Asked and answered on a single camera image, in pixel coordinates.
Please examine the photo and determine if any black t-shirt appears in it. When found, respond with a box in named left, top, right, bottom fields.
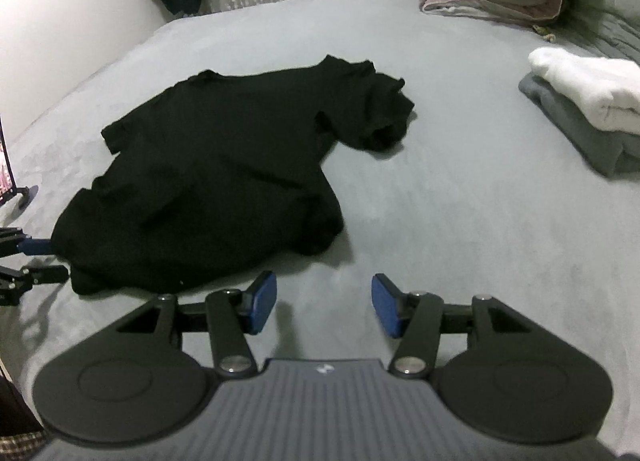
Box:
left=51, top=56, right=413, bottom=296

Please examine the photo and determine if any round phone stand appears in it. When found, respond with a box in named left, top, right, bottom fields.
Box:
left=13, top=184, right=39, bottom=213

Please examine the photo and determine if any smartphone on stand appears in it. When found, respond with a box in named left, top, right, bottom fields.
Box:
left=0, top=125, right=17, bottom=204

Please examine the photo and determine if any grey folded garment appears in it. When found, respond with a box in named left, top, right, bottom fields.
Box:
left=518, top=73, right=639, bottom=178

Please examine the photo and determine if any white folded garment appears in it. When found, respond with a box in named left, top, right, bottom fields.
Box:
left=528, top=47, right=639, bottom=135

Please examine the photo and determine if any grey quilted bedspread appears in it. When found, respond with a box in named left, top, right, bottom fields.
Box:
left=565, top=0, right=639, bottom=63

